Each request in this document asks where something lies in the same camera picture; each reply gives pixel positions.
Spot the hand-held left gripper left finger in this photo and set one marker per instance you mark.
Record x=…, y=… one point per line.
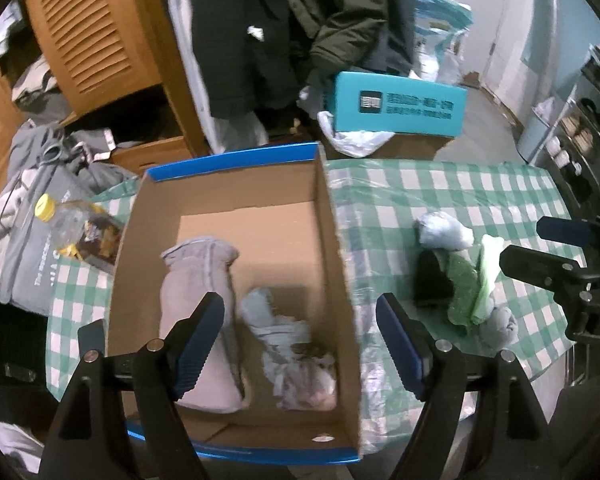
x=200, y=345

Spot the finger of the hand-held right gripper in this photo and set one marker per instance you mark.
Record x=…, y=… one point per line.
x=560, y=230
x=530, y=260

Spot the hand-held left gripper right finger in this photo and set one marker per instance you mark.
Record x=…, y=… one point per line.
x=400, y=340

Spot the pinkish grey sock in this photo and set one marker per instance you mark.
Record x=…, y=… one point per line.
x=190, y=280

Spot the black cloth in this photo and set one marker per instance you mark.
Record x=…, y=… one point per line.
x=430, y=280

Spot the dark green cloth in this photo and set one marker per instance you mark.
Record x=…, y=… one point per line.
x=462, y=290

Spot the grey-blue cloth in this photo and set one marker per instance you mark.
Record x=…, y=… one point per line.
x=497, y=327

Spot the light blue cloth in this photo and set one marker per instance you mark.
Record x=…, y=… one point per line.
x=275, y=325

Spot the pale blue cloth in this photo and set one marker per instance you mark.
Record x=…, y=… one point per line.
x=442, y=230

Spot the pale patterned cloth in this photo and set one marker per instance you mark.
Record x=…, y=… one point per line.
x=305, y=385

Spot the blue-rimmed cardboard box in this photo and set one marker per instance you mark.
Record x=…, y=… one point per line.
x=260, y=220

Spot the person's right forearm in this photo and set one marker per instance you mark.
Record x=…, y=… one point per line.
x=585, y=435

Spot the pale blue bin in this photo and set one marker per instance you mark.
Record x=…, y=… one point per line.
x=535, y=135

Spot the white bin liner bag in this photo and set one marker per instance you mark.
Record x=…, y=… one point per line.
x=544, y=109

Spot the metal shoe rack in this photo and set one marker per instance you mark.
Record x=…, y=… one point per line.
x=595, y=110

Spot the green checked tablecloth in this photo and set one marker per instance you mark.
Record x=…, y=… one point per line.
x=380, y=200

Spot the clear bottle with yellow cap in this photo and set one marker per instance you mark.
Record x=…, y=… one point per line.
x=67, y=220

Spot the grey tote bag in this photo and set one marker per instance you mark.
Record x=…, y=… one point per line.
x=30, y=260

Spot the teal cardboard box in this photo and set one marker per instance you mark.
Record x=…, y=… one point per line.
x=405, y=105

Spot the white plastic bag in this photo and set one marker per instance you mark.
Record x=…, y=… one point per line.
x=350, y=142

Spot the grey clothing pile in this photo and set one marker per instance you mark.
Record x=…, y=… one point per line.
x=90, y=170

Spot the blue plastic bag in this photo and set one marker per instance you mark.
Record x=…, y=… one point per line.
x=437, y=15

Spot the dark olive jacket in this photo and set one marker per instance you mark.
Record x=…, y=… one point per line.
x=350, y=10

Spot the black hanging coat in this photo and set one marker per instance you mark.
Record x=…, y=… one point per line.
x=230, y=35

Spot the wooden louvered wardrobe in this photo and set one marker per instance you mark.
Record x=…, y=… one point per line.
x=80, y=25

